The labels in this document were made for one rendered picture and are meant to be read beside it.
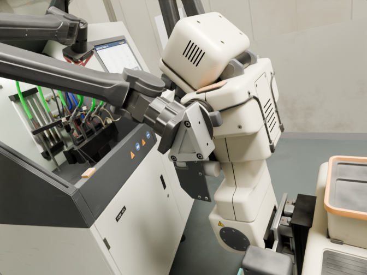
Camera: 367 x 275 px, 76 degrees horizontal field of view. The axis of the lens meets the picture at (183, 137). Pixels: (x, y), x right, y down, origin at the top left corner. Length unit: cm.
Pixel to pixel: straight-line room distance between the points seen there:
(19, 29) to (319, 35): 228
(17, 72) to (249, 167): 57
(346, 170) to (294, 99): 196
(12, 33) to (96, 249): 80
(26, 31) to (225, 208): 70
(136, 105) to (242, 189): 40
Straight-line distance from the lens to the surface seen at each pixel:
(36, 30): 74
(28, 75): 50
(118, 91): 52
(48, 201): 104
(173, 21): 94
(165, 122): 48
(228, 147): 65
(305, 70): 261
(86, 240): 109
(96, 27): 184
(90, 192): 100
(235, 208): 74
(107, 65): 169
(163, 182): 152
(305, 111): 274
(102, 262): 115
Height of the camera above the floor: 136
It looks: 24 degrees down
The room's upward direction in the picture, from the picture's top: 16 degrees counter-clockwise
